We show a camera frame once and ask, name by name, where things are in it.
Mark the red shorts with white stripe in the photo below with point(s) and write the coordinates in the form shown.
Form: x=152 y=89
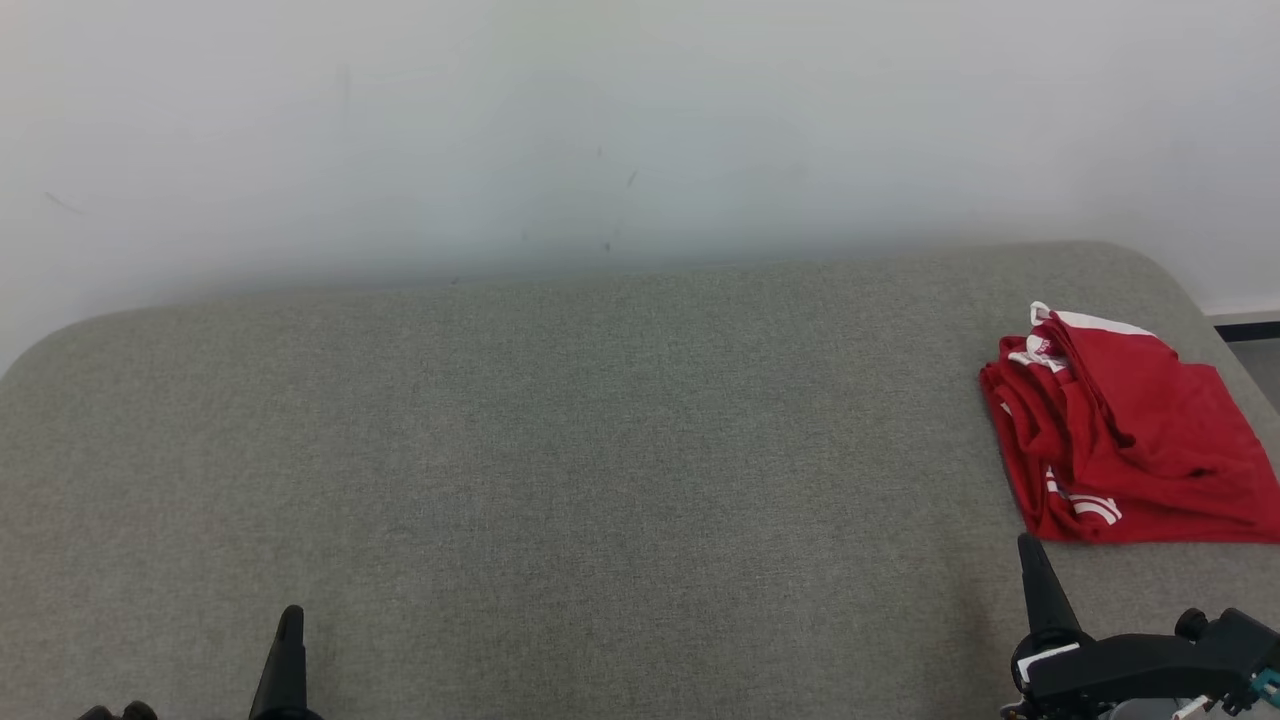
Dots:
x=1180 y=420

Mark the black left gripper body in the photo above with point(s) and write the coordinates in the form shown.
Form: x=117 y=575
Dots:
x=120 y=713

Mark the red basketball jersey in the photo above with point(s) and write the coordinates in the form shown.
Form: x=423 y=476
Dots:
x=1020 y=440

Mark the grey fabric sofa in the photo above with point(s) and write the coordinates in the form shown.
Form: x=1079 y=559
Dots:
x=550 y=480

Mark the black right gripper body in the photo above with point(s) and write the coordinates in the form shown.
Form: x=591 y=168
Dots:
x=1050 y=641

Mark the black floor strip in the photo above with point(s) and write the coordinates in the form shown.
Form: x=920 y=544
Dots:
x=1250 y=331

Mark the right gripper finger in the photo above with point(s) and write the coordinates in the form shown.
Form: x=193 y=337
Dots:
x=1045 y=600

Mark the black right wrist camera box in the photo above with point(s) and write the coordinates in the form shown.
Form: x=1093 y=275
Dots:
x=1150 y=660

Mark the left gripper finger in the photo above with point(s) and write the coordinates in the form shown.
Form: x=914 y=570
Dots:
x=285 y=680

